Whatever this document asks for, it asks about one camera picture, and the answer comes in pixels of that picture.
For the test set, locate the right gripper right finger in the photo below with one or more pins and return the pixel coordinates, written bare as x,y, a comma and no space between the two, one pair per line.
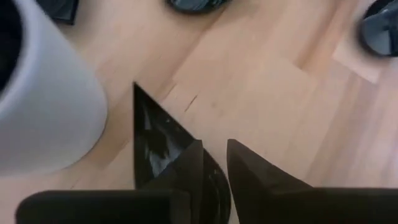
295,205

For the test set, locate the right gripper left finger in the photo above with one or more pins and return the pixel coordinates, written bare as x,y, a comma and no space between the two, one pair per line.
124,208

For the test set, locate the black teardrop mini plate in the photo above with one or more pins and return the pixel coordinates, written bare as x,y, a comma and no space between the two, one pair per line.
155,140
196,4

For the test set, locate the black square mini plate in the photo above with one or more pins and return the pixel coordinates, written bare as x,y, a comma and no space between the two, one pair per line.
59,7

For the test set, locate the black leaf-shaped mini plate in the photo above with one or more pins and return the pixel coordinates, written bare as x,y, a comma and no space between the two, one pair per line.
381,31

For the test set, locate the white cylindrical plant pot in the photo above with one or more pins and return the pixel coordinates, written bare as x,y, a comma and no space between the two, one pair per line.
56,109

